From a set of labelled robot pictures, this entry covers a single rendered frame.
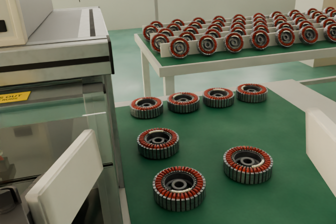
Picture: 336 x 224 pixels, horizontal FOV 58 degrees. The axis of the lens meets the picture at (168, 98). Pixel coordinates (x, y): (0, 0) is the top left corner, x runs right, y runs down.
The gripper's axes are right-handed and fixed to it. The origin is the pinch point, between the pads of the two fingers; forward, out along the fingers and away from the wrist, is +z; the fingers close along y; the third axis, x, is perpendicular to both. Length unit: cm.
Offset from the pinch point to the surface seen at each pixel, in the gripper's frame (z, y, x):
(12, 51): 18.7, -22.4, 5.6
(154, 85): 304, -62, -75
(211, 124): 71, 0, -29
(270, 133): 67, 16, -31
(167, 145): 53, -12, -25
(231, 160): 47, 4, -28
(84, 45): 21.6, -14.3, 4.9
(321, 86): 302, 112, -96
